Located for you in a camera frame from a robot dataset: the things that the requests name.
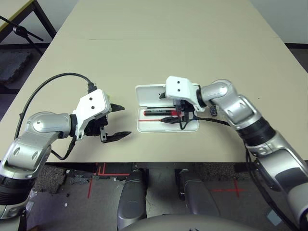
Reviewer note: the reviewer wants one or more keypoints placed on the black eraser with sleeve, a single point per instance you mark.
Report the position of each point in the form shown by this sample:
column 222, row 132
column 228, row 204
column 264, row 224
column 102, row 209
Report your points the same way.
column 213, row 111

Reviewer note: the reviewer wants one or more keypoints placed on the grey robot right leg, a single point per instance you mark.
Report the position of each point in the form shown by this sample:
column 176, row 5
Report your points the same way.
column 199, row 197

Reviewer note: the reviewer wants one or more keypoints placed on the grey robot left leg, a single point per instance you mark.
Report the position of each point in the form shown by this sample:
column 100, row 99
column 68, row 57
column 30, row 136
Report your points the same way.
column 132, row 199

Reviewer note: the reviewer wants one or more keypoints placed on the dark foam scrap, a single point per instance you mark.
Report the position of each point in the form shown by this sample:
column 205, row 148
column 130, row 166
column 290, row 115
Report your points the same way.
column 79, row 180

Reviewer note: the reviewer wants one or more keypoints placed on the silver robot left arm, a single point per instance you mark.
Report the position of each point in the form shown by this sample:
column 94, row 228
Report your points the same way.
column 36, row 125

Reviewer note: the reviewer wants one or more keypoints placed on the clear green highlighter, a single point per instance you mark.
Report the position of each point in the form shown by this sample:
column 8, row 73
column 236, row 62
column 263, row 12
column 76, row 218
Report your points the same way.
column 109, row 97

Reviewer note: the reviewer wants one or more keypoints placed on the black whiteboard marker red cap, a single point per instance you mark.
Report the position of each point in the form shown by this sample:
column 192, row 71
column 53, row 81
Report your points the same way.
column 156, row 112

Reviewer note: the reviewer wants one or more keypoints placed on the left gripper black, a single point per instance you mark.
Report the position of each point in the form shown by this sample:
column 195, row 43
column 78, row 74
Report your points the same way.
column 93, row 127

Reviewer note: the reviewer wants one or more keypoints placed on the brown carpet piece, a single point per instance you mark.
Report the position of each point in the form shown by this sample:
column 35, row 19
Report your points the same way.
column 216, row 169
column 50, row 179

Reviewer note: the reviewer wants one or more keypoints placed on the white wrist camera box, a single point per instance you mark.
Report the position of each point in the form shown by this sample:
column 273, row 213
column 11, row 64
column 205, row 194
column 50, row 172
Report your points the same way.
column 179, row 86
column 93, row 103

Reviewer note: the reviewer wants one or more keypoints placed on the grey robot torso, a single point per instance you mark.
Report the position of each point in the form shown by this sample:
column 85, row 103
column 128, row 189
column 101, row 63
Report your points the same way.
column 192, row 225

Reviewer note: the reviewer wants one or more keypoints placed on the dark grey foam mat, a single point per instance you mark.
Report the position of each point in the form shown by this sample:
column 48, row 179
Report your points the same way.
column 12, row 65

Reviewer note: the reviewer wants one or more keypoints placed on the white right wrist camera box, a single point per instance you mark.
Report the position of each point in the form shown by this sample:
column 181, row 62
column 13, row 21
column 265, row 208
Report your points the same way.
column 179, row 86

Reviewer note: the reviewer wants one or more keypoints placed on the black tripod stand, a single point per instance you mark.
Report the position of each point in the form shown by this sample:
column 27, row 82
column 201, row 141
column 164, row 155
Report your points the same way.
column 20, row 30

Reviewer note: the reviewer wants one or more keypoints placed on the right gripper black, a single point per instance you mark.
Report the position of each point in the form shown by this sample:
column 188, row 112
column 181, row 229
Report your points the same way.
column 184, row 108

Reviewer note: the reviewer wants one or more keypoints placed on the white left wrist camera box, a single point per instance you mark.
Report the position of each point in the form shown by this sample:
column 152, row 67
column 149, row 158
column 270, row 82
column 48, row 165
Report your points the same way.
column 93, row 103

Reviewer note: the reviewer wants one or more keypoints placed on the white Unitree pencil case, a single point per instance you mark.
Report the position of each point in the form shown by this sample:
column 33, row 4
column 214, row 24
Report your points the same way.
column 149, row 95

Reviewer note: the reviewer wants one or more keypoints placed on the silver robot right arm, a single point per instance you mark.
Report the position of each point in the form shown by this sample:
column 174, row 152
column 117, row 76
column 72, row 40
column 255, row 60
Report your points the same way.
column 240, row 106

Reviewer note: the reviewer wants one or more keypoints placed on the grey robot leg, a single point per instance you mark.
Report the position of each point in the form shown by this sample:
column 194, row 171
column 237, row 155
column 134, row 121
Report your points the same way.
column 132, row 199
column 199, row 197

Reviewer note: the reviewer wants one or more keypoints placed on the black frame side table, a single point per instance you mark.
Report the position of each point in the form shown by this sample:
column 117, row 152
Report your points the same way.
column 9, row 12

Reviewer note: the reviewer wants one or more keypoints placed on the grey blue square pad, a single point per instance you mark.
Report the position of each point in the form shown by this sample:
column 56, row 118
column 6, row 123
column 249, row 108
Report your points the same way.
column 274, row 217

